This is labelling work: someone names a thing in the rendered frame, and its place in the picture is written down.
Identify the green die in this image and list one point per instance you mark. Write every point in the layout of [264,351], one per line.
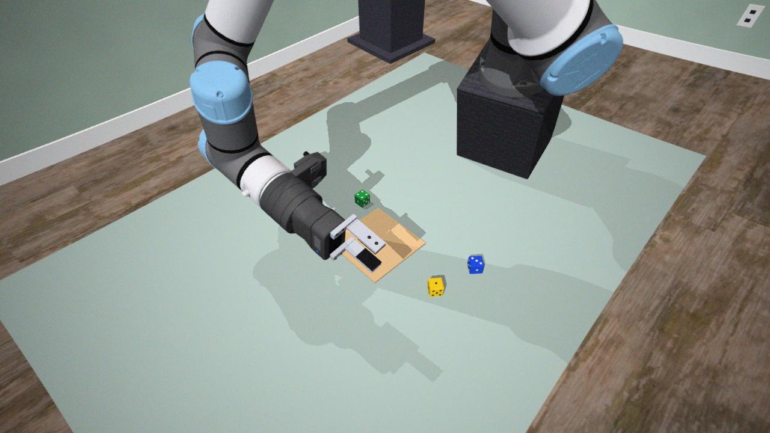
[362,198]

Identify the tan flat mat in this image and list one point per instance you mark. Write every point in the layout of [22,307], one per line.
[400,243]

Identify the yellow die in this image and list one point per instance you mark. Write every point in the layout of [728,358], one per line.
[435,287]

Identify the blue die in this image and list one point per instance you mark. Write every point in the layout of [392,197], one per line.
[475,264]

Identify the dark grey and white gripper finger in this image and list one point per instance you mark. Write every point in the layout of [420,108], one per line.
[361,254]
[365,235]

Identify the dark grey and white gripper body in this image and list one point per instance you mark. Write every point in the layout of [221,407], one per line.
[289,199]

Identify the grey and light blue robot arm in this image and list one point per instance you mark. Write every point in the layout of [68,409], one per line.
[562,46]

